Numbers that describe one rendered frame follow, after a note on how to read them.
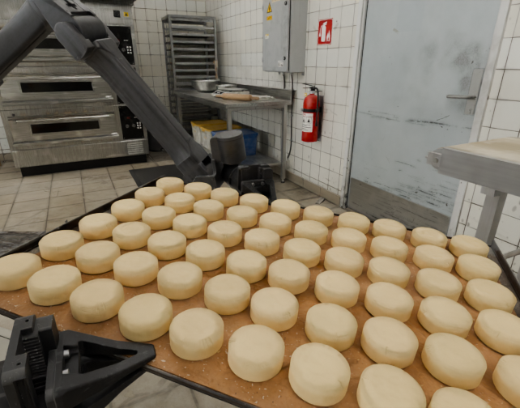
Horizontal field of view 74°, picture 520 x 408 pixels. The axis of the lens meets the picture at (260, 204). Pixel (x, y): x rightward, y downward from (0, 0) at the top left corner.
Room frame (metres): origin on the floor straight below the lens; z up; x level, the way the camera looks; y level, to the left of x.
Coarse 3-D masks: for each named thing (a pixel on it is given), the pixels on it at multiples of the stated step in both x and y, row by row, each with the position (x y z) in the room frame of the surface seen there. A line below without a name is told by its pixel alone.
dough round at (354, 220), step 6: (342, 216) 0.51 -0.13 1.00; (348, 216) 0.51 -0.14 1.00; (354, 216) 0.51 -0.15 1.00; (360, 216) 0.52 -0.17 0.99; (342, 222) 0.50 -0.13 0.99; (348, 222) 0.49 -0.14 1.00; (354, 222) 0.49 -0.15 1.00; (360, 222) 0.49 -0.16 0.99; (366, 222) 0.50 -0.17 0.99; (354, 228) 0.48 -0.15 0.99; (360, 228) 0.48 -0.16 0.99; (366, 228) 0.49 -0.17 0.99
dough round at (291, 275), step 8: (272, 264) 0.36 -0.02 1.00; (280, 264) 0.36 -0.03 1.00; (288, 264) 0.36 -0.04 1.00; (296, 264) 0.36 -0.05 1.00; (304, 264) 0.36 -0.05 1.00; (272, 272) 0.34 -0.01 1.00; (280, 272) 0.34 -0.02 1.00; (288, 272) 0.35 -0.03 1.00; (296, 272) 0.35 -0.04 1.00; (304, 272) 0.35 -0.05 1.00; (272, 280) 0.34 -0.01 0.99; (280, 280) 0.33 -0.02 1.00; (288, 280) 0.33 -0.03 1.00; (296, 280) 0.33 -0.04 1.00; (304, 280) 0.33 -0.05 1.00; (288, 288) 0.33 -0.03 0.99; (296, 288) 0.33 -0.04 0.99; (304, 288) 0.33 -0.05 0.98
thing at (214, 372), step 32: (256, 224) 0.50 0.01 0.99; (224, 256) 0.40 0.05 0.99; (320, 256) 0.42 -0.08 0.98; (128, 288) 0.32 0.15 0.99; (256, 288) 0.34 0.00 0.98; (64, 320) 0.27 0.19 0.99; (224, 320) 0.28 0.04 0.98; (416, 320) 0.30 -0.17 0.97; (160, 352) 0.24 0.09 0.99; (224, 352) 0.24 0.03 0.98; (288, 352) 0.25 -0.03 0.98; (352, 352) 0.25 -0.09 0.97; (416, 352) 0.25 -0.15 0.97; (480, 352) 0.26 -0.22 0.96; (224, 384) 0.21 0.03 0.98; (256, 384) 0.21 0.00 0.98; (288, 384) 0.21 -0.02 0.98; (352, 384) 0.22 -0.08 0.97; (480, 384) 0.22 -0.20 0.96
